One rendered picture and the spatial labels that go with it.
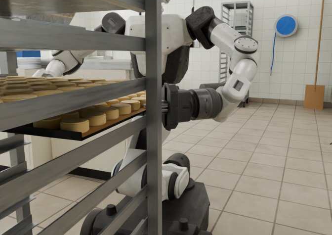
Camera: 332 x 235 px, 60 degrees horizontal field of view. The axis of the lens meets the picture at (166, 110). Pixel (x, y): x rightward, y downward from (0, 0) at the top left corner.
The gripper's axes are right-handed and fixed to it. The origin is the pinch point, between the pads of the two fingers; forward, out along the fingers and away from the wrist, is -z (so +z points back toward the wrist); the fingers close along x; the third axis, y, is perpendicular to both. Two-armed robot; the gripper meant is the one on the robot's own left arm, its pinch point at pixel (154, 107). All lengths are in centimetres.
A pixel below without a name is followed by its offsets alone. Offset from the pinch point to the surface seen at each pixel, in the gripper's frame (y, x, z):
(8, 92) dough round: 17.0, 7.6, -32.4
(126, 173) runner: 12.6, -11.2, -12.1
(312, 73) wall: -293, -17, 438
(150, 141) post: 6.1, -7.0, -3.8
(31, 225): -24, -39, -32
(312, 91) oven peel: -276, -47, 418
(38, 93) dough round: 21.0, 7.7, -28.1
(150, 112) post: 6.1, 0.2, -3.8
